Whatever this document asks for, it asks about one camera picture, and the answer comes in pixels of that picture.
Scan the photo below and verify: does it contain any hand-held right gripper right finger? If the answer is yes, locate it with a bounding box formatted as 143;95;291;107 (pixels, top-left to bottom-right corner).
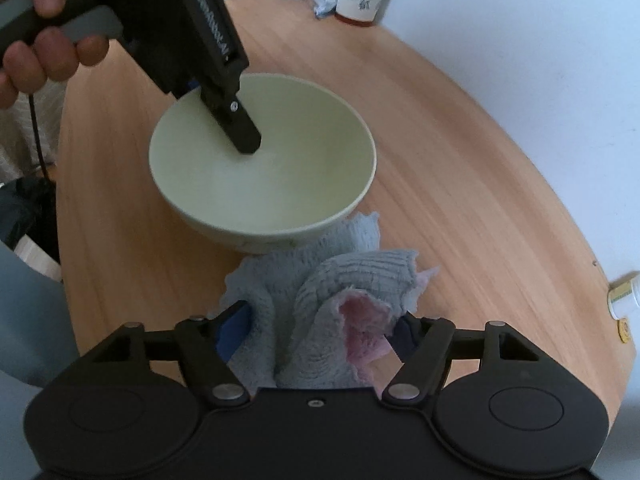
380;312;538;406

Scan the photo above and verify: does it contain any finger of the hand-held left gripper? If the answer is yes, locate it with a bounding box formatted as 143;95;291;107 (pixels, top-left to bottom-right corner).
199;87;263;155

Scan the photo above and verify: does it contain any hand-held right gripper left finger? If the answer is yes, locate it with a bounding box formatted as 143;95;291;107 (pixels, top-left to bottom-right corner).
92;300;252;407

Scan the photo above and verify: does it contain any pale green bowl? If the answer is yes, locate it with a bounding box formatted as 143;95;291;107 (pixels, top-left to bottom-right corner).
148;73;378;255

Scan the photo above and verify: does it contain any grey and pink cloth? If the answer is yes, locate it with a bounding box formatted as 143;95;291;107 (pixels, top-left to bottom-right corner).
221;211;441;391

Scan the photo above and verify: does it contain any person's left hand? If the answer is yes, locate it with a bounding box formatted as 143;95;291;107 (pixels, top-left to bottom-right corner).
0;0;111;110

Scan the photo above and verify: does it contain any small white bottle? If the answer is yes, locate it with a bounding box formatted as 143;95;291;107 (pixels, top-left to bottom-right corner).
606;275;640;320

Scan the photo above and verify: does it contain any black cable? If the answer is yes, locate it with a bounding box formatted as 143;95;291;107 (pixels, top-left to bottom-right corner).
27;91;51;181

